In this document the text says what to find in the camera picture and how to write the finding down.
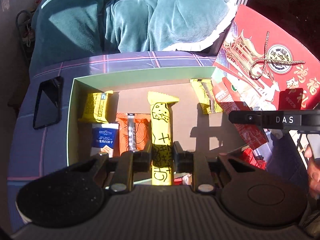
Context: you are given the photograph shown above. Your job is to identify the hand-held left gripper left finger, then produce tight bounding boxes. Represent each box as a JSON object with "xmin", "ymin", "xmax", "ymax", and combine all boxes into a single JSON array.
[{"xmin": 66, "ymin": 144, "xmax": 153, "ymax": 194}]

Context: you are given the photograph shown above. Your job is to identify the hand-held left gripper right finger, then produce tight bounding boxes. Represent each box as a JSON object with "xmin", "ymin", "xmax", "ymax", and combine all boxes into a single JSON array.
[{"xmin": 173, "ymin": 141, "xmax": 253, "ymax": 193}]

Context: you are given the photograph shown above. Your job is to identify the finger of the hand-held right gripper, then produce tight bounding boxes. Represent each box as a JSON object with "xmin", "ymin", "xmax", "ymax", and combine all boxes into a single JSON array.
[{"xmin": 229, "ymin": 110, "xmax": 263, "ymax": 127}]

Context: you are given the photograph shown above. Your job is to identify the long yellow snack bar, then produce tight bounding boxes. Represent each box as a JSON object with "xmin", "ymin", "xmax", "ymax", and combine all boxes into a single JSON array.
[{"xmin": 147, "ymin": 91, "xmax": 180, "ymax": 186}]

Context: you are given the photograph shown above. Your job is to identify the pale green cardboard box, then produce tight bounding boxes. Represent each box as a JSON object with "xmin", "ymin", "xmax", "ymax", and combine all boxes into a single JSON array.
[{"xmin": 66, "ymin": 66, "xmax": 250, "ymax": 187}]

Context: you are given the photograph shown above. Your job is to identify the person's right hand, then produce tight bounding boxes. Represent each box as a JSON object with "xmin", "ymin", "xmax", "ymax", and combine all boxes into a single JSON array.
[{"xmin": 304, "ymin": 144, "xmax": 320, "ymax": 198}]

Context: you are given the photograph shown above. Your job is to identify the dark red tag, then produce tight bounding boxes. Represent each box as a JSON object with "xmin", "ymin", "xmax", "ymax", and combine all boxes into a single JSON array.
[{"xmin": 278, "ymin": 88, "xmax": 304, "ymax": 110}]

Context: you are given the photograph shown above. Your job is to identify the orange wavy striped snack packet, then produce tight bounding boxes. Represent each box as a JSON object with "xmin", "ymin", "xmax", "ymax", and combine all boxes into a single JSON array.
[{"xmin": 115, "ymin": 112, "xmax": 152, "ymax": 157}]

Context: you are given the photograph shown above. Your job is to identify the blue and white biscuit packet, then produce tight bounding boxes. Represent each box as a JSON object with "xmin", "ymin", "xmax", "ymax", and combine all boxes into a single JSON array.
[{"xmin": 90, "ymin": 122, "xmax": 119, "ymax": 158}]

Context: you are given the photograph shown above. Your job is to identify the yellow wavy striped snack packet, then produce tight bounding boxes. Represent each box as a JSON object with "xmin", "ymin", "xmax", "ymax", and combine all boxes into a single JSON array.
[{"xmin": 190, "ymin": 78, "xmax": 223, "ymax": 115}]

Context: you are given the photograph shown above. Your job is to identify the yellow square snack packet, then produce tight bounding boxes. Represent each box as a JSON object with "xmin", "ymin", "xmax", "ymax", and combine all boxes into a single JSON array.
[{"xmin": 78, "ymin": 91, "xmax": 113, "ymax": 124}]

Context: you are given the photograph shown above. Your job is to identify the red printed gift box lid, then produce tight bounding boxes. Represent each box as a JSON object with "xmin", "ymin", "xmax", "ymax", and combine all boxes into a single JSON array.
[{"xmin": 212, "ymin": 4, "xmax": 320, "ymax": 110}]

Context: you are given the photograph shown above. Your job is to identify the black smartphone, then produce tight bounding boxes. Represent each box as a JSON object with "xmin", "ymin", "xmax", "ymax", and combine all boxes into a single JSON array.
[{"xmin": 33, "ymin": 76, "xmax": 64, "ymax": 130}]

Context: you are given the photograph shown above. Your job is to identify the teal fleece blanket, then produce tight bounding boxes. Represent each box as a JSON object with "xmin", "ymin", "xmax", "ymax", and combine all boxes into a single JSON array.
[{"xmin": 29, "ymin": 0, "xmax": 238, "ymax": 72}]

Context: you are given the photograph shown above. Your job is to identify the gold twisted cord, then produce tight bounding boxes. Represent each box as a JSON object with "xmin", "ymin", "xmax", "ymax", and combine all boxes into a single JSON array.
[{"xmin": 249, "ymin": 31, "xmax": 306, "ymax": 80}]

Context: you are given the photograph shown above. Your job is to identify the dark tangled straps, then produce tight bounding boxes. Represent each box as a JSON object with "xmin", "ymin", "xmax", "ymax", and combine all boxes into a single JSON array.
[{"xmin": 15, "ymin": 9, "xmax": 35, "ymax": 53}]

